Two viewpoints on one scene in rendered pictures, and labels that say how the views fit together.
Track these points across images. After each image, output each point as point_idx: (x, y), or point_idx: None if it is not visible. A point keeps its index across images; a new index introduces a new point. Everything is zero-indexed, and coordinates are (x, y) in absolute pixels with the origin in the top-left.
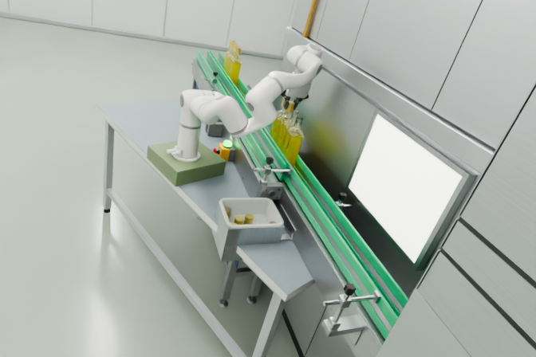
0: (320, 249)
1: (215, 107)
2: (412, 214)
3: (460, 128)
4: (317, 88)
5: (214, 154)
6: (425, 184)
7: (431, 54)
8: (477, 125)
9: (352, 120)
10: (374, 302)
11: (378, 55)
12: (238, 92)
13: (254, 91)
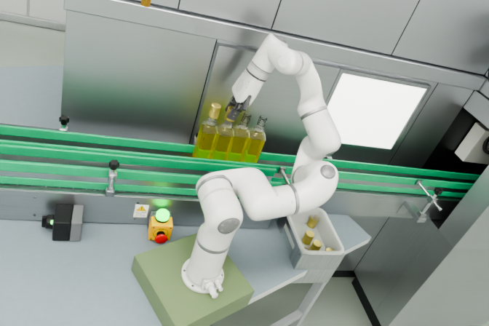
0: (357, 194)
1: (337, 185)
2: (387, 125)
3: (415, 60)
4: (226, 71)
5: (192, 239)
6: (397, 103)
7: (390, 13)
8: (428, 55)
9: None
10: (413, 185)
11: (323, 19)
12: (17, 143)
13: (336, 136)
